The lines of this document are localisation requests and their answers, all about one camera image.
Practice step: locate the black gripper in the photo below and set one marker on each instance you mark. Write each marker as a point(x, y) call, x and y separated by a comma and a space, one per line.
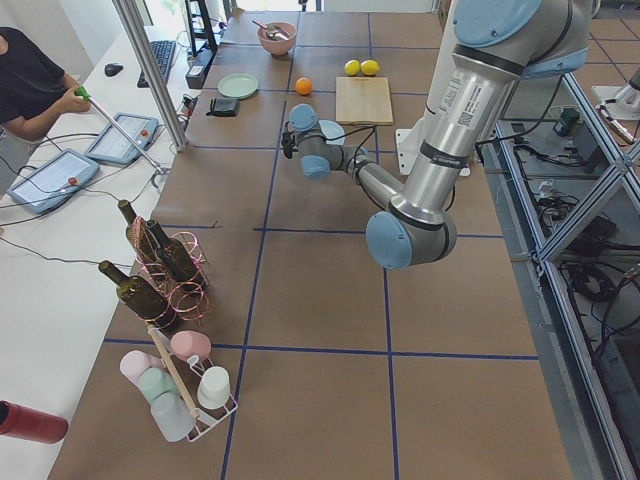
point(287, 143)

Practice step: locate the orange fruit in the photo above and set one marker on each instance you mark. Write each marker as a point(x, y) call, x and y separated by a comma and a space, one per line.
point(304, 86)

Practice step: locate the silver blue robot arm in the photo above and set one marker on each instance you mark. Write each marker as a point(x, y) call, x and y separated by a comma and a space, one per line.
point(496, 44)

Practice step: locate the light blue plate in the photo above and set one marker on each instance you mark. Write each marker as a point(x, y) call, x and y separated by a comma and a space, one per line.
point(334, 132)

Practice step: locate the light green plate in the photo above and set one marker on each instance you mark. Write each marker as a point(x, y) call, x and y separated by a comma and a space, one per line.
point(238, 85)

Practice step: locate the black folded cloth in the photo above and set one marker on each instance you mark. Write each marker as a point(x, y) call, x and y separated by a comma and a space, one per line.
point(223, 107)

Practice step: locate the wooden cutting board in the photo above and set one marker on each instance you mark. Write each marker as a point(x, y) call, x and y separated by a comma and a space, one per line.
point(363, 100)

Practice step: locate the yellow lemon left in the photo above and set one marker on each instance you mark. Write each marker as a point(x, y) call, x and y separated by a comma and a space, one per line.
point(352, 67)

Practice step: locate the yellow lemon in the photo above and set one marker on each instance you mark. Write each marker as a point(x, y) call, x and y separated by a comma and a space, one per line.
point(352, 67)
point(369, 67)

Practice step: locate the pink bowl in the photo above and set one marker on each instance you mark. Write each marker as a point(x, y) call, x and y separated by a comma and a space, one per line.
point(276, 47)

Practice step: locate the metal spoon in bowl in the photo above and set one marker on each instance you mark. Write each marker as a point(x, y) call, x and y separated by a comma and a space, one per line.
point(272, 31)

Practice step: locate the yellow lemon right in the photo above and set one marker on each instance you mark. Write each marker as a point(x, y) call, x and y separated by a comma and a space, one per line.
point(369, 67)

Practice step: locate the black power box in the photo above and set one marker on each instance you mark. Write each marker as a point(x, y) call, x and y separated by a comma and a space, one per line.
point(199, 69)

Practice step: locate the black keyboard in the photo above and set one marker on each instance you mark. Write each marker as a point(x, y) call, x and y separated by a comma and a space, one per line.
point(163, 51)

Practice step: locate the dark glass bottle middle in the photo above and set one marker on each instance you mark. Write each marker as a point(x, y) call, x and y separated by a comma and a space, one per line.
point(175, 257)

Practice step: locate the dark glass bottle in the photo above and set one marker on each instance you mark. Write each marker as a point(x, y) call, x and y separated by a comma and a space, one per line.
point(136, 234)
point(143, 299)
point(175, 257)

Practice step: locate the dark glass bottle back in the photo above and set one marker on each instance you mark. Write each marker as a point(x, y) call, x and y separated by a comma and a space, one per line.
point(136, 234)

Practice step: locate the far teach pendant tablet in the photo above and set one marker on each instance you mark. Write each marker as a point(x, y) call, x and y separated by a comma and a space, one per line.
point(112, 147)

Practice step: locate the teach pendant tablet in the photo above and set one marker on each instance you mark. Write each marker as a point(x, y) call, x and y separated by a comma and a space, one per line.
point(53, 183)
point(112, 147)

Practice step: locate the black computer mouse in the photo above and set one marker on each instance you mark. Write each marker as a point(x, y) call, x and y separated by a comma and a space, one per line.
point(112, 69)

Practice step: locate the dark glass bottle front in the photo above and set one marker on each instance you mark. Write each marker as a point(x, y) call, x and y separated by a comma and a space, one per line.
point(143, 299)

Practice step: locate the pink cup upper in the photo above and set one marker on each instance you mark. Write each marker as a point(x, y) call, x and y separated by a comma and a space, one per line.
point(188, 343)

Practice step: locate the near teach pendant tablet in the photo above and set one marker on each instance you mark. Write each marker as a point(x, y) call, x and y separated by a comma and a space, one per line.
point(53, 183)

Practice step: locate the white cup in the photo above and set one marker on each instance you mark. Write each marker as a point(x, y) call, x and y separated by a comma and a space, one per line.
point(214, 388)

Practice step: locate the person in black shirt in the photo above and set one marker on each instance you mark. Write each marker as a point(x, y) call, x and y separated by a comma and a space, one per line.
point(35, 91)

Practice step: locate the pale pink cup left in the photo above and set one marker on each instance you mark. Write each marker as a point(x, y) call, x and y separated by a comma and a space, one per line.
point(135, 362)

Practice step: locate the mint green cup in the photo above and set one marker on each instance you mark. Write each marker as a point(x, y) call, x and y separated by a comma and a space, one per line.
point(154, 382)

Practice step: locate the green black device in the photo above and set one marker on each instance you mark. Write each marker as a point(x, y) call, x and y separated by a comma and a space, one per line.
point(566, 122)

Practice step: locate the light grey cup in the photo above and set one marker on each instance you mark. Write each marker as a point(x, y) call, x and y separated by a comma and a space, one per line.
point(172, 417)

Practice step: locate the red cylinder bottle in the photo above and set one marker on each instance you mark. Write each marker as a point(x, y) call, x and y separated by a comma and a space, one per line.
point(25, 423)

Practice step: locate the aluminium frame post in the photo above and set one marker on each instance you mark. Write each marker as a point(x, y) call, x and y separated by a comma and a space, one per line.
point(135, 30)

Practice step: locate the copper wire bottle rack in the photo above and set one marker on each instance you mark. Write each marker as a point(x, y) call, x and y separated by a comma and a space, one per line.
point(191, 305)

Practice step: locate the green handled reacher stick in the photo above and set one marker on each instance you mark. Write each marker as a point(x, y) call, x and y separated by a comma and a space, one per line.
point(159, 170)

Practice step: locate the white wire cup rack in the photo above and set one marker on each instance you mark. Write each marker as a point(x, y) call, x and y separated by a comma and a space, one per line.
point(205, 419)

